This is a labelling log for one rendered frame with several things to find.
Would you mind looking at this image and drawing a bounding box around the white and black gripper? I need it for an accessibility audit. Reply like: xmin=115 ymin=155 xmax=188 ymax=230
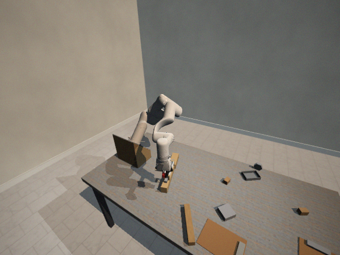
xmin=155 ymin=157 xmax=173 ymax=178

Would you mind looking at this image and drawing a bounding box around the brown wooden bar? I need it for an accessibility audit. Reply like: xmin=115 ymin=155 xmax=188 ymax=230
xmin=184 ymin=204 xmax=195 ymax=245

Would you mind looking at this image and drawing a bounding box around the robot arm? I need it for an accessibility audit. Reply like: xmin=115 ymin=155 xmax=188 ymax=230
xmin=128 ymin=94 xmax=182 ymax=179

